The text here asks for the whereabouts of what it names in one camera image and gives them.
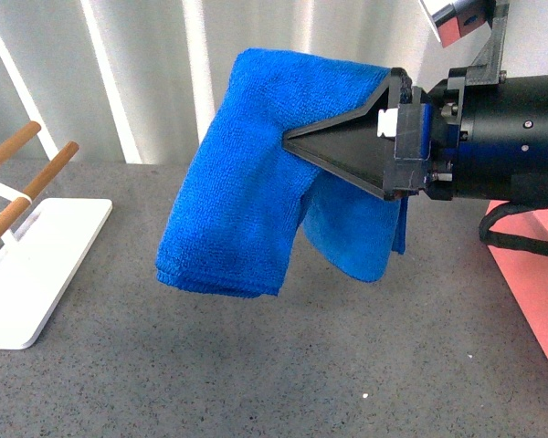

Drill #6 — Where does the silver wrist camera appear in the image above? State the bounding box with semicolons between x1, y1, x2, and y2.
418;0;512;86

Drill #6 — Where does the blue microfiber cloth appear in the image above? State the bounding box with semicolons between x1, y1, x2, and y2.
155;48;407;298

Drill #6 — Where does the black cable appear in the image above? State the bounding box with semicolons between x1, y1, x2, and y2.
479;200;548;259

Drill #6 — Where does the pink plastic box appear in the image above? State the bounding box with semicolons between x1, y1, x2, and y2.
490;210;548;359

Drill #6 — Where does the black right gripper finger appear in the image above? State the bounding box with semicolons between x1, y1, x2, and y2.
283;68;432;201

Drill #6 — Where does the wooden rack rod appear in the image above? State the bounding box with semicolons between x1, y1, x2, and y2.
0;120;41;166
0;197;31;238
23;141;79;201

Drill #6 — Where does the white towel rack stand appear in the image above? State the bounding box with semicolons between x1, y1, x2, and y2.
0;198;112;349

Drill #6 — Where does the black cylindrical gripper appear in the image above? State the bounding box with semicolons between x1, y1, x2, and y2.
424;75;548;206

